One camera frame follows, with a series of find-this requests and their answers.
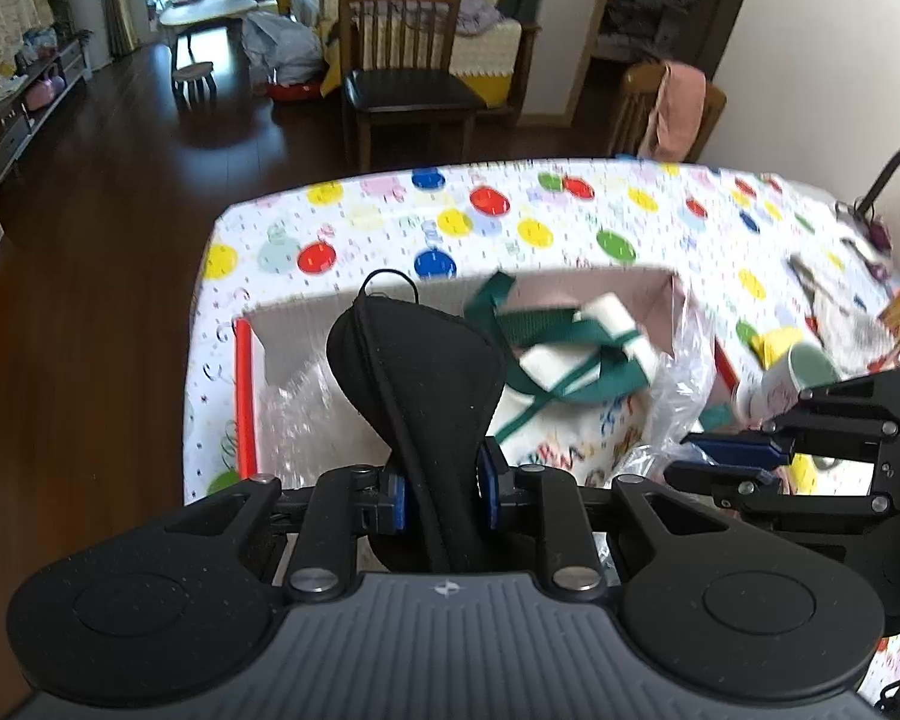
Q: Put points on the white plastic sack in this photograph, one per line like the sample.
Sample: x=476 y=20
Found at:
x=281 y=49

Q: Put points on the brown wooden chair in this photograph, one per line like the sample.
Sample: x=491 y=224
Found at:
x=634 y=101

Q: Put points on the pale green mug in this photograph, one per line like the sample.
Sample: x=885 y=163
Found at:
x=784 y=390

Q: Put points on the low white table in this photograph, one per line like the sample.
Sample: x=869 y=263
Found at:
x=202 y=11

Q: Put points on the grey white fuzzy cloth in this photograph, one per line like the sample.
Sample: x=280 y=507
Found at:
x=836 y=311

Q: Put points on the red cardboard box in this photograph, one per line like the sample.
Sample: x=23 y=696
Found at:
x=300 y=322

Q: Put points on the white printed tote bag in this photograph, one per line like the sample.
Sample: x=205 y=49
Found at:
x=529 y=405

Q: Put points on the cream crochet blanket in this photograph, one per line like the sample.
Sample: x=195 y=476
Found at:
x=487 y=60

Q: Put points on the dark wooden chair black seat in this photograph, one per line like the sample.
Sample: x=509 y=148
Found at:
x=412 y=90

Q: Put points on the polka dot tablecloth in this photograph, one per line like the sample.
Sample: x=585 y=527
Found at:
x=390 y=236

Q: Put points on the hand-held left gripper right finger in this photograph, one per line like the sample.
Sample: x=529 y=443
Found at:
x=489 y=495

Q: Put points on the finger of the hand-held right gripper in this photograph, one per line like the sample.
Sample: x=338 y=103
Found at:
x=712 y=476
x=735 y=450

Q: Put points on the black face mask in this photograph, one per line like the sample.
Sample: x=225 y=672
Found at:
x=420 y=360

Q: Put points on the small wooden stool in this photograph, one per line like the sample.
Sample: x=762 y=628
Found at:
x=193 y=76

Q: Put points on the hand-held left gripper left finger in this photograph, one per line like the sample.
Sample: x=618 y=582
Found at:
x=396 y=502

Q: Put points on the low media cabinet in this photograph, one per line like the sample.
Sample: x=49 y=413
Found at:
x=15 y=127

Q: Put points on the clear plastic bag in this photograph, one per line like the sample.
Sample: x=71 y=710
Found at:
x=682 y=360

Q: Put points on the pink towel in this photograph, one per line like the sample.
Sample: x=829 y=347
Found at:
x=679 y=116

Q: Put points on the red floor cushion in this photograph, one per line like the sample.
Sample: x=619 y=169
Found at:
x=292 y=90

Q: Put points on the grey desk lamp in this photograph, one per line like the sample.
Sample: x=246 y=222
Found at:
x=889 y=176

